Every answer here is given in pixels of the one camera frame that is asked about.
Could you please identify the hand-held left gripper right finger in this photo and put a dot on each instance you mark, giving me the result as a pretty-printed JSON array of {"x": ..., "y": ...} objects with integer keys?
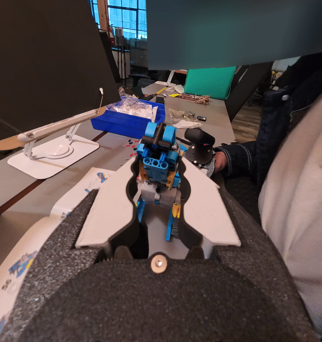
[{"x": 209, "y": 211}]

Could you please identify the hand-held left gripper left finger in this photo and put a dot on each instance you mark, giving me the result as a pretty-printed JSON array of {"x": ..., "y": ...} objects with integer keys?
[{"x": 107, "y": 211}]

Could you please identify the tracked brick robot model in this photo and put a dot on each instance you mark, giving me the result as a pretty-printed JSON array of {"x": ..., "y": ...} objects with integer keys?
[{"x": 163, "y": 199}]

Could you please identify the pile of small brick parts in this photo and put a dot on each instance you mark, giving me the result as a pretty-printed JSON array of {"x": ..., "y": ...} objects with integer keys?
[{"x": 130, "y": 152}]

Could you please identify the grey desk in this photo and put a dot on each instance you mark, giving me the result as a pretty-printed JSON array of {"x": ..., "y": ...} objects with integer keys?
[{"x": 30, "y": 200}]

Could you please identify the white desk lamp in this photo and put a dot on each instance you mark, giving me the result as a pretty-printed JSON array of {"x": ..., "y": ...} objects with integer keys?
[{"x": 54, "y": 152}]

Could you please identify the person's right hand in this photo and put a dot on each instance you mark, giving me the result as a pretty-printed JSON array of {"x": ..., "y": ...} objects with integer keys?
[{"x": 221, "y": 161}]

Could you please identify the white crumpled paper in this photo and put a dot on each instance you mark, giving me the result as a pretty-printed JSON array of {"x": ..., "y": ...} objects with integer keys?
[{"x": 187, "y": 124}]

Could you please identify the small black box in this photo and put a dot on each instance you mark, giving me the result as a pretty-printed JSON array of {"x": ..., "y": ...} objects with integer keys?
[{"x": 201, "y": 118}]

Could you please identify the clear bag of metal parts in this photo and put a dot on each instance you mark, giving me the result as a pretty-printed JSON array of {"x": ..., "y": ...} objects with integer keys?
[{"x": 181, "y": 114}]

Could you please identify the wooden model kit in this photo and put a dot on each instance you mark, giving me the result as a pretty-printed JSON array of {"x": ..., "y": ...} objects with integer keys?
[{"x": 198, "y": 98}]

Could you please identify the green file tray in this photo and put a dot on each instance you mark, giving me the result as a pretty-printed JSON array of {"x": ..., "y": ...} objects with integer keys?
[{"x": 209, "y": 82}]

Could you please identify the crumpled clear plastic bag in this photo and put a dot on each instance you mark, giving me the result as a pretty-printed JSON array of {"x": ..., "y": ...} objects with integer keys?
[{"x": 131, "y": 106}]

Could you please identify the blue storage bin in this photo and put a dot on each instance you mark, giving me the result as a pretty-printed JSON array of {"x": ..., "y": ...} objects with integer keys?
[{"x": 123, "y": 121}]

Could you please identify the dark denim jacket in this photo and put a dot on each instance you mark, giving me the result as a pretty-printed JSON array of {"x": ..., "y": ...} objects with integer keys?
[{"x": 278, "y": 120}]

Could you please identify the person's white shirt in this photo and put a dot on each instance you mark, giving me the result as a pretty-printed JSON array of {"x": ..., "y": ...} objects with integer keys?
[{"x": 302, "y": 200}]

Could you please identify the open instruction booklet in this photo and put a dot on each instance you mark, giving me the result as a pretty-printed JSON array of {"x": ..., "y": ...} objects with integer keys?
[{"x": 6, "y": 280}]

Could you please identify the red fire extinguisher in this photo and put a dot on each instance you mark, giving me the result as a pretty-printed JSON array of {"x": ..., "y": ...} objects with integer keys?
[{"x": 111, "y": 33}]

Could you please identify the black partition panel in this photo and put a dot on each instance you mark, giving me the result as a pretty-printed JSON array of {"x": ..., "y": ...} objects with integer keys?
[{"x": 43, "y": 66}]

